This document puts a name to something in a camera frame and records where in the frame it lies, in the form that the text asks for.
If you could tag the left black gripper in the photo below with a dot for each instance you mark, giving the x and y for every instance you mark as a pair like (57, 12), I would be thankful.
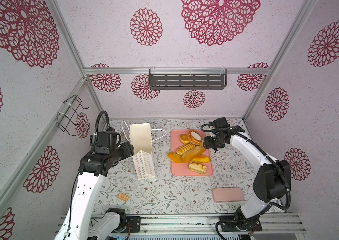
(126, 147)

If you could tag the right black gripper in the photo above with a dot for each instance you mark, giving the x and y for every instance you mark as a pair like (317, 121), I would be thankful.
(206, 140)

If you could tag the white paper bag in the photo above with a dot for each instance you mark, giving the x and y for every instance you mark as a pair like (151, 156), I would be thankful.
(141, 137)

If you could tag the small round bun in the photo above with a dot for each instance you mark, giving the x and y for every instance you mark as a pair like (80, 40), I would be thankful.
(184, 139)

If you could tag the long baguette loaf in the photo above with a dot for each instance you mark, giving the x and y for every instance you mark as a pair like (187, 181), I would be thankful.
(191, 154)

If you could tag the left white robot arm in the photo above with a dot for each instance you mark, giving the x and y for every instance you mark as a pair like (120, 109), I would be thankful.
(86, 188)

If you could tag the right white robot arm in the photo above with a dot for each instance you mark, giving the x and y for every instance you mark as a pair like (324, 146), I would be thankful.
(272, 183)

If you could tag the yellow bread roll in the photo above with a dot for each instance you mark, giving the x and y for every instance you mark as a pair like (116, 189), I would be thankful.
(201, 159)

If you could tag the cream sandwich bread slice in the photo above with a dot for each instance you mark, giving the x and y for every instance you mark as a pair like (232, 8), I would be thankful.
(197, 168)

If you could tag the ridged striped bread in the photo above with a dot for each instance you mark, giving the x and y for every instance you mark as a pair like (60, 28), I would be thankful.
(184, 148)

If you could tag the orange oval bread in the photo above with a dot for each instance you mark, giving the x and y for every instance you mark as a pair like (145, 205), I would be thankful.
(174, 157)

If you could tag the small cracker biscuit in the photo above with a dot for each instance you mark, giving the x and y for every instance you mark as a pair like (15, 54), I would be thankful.
(123, 197)

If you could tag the pink tray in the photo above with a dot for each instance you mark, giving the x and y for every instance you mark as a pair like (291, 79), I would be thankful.
(182, 169)

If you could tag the pink rectangular box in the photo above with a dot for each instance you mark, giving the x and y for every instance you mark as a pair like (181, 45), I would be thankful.
(226, 195)

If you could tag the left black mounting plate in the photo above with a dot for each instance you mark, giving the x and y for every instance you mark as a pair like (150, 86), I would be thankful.
(131, 224)

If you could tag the black mounting plate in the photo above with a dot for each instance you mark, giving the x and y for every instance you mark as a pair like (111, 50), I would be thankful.
(131, 224)
(238, 223)

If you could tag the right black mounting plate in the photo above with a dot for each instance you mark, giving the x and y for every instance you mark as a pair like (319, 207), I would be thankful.
(238, 223)

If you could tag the black wire wall rack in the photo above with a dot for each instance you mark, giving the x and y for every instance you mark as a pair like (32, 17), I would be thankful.
(65, 118)

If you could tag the dark grey wall shelf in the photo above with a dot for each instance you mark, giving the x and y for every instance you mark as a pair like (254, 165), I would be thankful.
(167, 81)

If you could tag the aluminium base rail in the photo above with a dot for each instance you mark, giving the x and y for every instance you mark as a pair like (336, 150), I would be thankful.
(204, 224)

